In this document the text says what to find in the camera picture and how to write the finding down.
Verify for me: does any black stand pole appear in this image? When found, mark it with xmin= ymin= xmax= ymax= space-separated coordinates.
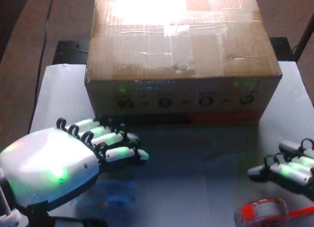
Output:
xmin=291 ymin=0 xmax=314 ymax=63

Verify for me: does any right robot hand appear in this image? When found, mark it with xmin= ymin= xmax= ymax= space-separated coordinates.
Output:
xmin=247 ymin=138 xmax=314 ymax=201

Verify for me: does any taped cardboard box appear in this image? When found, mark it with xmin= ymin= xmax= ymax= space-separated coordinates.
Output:
xmin=84 ymin=0 xmax=283 ymax=127

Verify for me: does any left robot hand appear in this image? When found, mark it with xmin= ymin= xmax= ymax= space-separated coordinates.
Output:
xmin=0 ymin=117 xmax=150 ymax=227

